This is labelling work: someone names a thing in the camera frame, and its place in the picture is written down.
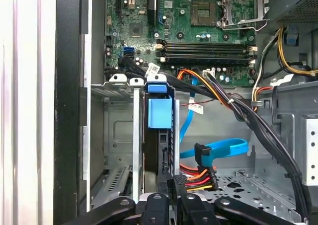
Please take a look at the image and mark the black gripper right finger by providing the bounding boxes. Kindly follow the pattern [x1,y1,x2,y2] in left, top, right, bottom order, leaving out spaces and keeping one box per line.
[174,175,295,225]

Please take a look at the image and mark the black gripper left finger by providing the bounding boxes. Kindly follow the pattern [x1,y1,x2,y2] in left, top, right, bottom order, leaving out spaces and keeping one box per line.
[62,171,174,225]

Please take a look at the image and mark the hard disk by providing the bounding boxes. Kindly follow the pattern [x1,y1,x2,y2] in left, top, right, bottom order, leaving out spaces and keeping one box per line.
[143,82,180,195]

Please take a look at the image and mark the grey metal disk bay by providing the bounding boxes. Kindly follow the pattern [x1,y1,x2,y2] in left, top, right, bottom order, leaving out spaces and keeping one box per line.
[90,73,180,209]

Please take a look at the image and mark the grey optical drive cage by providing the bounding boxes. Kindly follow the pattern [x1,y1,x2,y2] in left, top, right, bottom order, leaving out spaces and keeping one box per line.
[255,80,318,225]

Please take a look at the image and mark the black RAM slot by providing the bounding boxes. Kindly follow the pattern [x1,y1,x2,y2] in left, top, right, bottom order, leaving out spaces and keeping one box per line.
[155,41,256,48]
[155,47,256,54]
[159,52,258,59]
[159,57,258,65]

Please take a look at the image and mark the black open PC case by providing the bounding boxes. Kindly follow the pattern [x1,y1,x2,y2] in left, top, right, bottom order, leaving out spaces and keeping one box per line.
[53,0,318,225]

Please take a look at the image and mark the locking lever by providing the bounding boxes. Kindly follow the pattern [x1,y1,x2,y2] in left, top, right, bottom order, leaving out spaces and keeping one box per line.
[222,18,270,32]

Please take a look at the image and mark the green motherboard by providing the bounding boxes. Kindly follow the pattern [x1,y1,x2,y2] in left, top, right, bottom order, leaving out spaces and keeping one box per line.
[104,0,258,87]

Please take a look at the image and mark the CPU socket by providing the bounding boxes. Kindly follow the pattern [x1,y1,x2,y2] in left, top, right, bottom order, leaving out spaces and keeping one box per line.
[190,0,217,27]

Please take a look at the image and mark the metal socket cover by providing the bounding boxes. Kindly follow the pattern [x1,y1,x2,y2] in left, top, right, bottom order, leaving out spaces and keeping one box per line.
[220,0,270,28]

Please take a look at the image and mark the grey power supply unit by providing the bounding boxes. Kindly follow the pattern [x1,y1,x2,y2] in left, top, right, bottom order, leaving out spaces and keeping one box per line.
[255,0,318,32]

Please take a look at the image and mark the coloured power wire black plug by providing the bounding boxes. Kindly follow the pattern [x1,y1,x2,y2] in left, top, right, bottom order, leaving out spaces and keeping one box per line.
[173,162,220,193]

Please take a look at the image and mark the blue data wire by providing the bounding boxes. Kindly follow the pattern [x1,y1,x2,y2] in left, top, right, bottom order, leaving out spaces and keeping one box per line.
[178,75,249,172]

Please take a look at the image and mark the black cable bundle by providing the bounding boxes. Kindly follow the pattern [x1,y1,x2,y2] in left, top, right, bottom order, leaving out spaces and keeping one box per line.
[104,57,310,222]

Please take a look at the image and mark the orange yellow wire bundle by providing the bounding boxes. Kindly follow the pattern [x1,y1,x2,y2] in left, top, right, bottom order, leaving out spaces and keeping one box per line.
[176,70,249,111]

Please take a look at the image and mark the yellow black supply wires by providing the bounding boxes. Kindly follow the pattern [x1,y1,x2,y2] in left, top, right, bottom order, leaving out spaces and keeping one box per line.
[250,27,318,111]

